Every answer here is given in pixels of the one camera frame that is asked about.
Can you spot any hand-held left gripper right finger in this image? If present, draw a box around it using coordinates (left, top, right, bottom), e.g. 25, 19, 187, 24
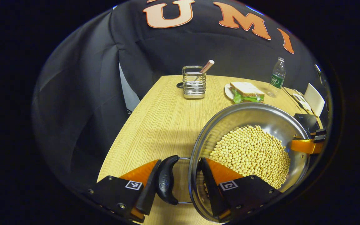
200, 157, 283, 223

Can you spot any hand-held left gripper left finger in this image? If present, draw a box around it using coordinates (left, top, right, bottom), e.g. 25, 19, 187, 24
87, 159, 162, 224

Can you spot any metal wire utensil holder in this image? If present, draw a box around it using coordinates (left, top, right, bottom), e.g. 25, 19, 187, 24
182, 66, 206, 99

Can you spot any steel pot with black handles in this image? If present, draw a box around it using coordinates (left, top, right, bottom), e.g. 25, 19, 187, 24
156, 102, 312, 224

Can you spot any brown patterned stick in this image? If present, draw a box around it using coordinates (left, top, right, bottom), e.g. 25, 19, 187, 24
194, 60, 215, 82

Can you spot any white rectangular container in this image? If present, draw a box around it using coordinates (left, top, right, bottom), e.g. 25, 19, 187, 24
304, 83, 325, 117

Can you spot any pile of yellow soybeans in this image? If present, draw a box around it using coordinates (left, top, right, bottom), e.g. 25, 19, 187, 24
203, 125, 291, 198

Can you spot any sandwich with lettuce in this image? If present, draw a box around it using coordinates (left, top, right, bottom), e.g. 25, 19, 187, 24
230, 82, 265, 104

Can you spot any white divided dish of beans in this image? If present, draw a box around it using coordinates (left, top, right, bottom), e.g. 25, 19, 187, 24
293, 92, 312, 111

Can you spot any black induction cooktop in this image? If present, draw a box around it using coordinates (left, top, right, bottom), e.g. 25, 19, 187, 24
293, 113, 321, 135

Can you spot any small white plate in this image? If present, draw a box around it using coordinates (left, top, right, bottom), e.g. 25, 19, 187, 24
225, 83, 235, 100

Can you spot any clear plastic water bottle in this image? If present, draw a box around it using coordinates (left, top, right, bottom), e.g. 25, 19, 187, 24
267, 57, 286, 98

